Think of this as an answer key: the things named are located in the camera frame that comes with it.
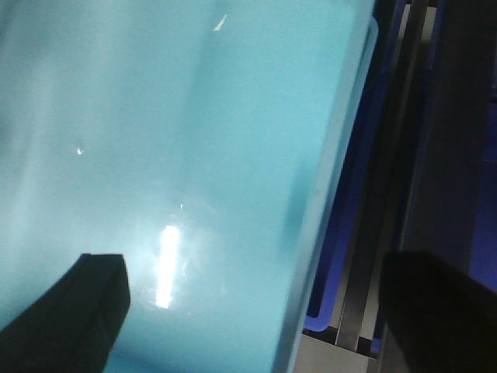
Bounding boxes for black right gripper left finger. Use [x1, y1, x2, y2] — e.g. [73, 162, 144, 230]
[1, 253, 130, 372]

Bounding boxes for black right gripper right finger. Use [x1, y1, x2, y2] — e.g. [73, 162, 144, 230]
[382, 252, 496, 372]

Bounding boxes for light blue plastic bin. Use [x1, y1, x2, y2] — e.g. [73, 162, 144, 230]
[1, 1, 377, 372]

